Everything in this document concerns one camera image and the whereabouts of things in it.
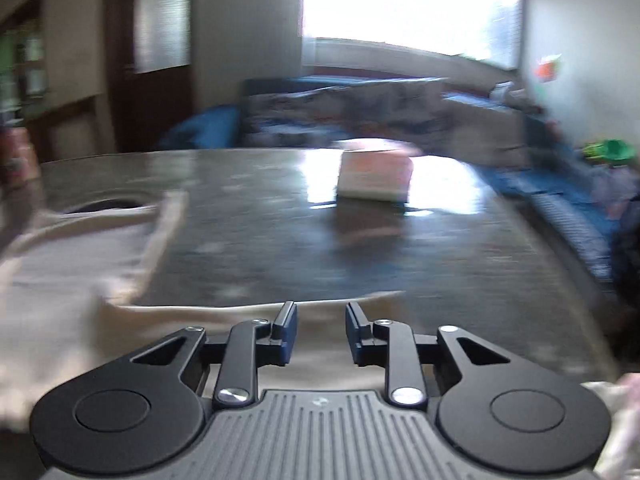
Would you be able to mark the green toy bowl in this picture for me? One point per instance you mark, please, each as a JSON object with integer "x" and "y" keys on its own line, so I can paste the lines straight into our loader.
{"x": 614, "y": 152}

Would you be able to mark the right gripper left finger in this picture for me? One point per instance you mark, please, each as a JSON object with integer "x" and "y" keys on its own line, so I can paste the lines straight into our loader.
{"x": 247, "y": 347}

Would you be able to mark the wooden sideboard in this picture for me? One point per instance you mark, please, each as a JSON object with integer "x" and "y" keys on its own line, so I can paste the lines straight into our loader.
{"x": 72, "y": 130}

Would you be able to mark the dark wooden door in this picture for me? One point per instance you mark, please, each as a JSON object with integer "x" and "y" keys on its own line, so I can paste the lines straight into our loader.
{"x": 147, "y": 69}

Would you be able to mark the cream sweatshirt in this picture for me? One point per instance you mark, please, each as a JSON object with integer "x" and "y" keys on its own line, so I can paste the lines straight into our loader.
{"x": 80, "y": 289}

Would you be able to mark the left butterfly cushion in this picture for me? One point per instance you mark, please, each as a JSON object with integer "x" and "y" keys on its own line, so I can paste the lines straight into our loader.
{"x": 308, "y": 119}

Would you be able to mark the butterfly cushion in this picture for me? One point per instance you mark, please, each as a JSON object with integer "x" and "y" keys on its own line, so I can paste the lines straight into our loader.
{"x": 409, "y": 110}
{"x": 308, "y": 119}

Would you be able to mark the quilted grey table cover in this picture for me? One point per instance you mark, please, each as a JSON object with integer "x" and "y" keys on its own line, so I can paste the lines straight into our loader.
{"x": 469, "y": 261}

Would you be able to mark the black induction cooktop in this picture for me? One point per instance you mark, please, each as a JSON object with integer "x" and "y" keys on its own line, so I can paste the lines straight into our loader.
{"x": 106, "y": 204}

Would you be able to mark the pink cartoon water bottle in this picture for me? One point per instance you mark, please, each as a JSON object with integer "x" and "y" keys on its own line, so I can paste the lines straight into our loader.
{"x": 19, "y": 163}

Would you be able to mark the gloved right hand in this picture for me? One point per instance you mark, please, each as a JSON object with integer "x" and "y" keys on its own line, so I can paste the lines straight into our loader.
{"x": 620, "y": 457}

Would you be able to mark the window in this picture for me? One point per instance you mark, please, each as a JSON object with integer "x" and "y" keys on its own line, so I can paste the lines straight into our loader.
{"x": 483, "y": 30}

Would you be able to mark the beige sofa cushion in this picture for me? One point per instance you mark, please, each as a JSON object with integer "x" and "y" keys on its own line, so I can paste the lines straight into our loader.
{"x": 486, "y": 134}

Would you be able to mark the white plush toy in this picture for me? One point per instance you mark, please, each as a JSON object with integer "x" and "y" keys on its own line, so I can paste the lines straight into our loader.
{"x": 508, "y": 93}

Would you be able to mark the dark wooden display cabinet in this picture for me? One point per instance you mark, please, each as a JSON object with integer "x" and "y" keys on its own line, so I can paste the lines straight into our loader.
{"x": 23, "y": 64}

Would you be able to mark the right butterfly cushion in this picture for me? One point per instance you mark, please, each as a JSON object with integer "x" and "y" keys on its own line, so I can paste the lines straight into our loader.
{"x": 409, "y": 110}

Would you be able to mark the child in dark clothes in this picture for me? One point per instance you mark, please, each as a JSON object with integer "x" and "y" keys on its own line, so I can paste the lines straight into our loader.
{"x": 625, "y": 266}

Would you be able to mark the blue sofa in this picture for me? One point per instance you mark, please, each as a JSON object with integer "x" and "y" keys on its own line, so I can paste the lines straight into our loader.
{"x": 589, "y": 196}

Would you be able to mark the pink white tissue pack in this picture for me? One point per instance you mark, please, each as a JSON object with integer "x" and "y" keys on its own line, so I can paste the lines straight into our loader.
{"x": 375, "y": 169}

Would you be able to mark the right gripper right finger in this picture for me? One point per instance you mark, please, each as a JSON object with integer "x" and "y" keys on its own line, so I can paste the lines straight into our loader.
{"x": 396, "y": 348}

